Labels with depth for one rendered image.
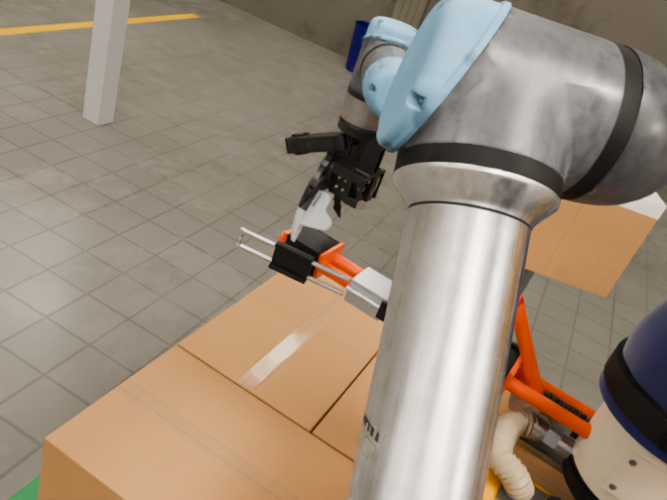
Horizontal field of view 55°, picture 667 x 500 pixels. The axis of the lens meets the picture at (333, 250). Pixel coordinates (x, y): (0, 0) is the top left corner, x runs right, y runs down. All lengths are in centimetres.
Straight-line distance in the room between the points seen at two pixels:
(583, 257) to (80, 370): 179
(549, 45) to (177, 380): 126
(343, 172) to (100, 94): 297
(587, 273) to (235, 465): 154
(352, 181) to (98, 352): 157
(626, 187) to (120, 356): 206
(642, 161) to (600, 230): 195
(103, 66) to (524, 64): 346
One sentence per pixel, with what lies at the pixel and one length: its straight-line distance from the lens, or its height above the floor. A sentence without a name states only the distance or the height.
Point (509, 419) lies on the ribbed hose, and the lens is 102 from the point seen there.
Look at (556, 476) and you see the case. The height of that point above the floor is 94.
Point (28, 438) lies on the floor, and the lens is 212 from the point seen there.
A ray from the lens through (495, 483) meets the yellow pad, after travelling 102.
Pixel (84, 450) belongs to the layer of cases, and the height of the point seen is 54.
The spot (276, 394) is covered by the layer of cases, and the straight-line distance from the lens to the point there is 158.
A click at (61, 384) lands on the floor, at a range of 226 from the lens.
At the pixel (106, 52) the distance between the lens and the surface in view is 377.
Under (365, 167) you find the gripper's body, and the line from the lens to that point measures 97.
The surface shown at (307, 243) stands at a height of 110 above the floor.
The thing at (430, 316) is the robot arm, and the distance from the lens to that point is 40.
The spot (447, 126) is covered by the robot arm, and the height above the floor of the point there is 152.
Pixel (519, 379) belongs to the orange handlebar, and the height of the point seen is 107.
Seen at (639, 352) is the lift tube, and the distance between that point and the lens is 91.
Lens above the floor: 163
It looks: 30 degrees down
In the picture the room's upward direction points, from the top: 20 degrees clockwise
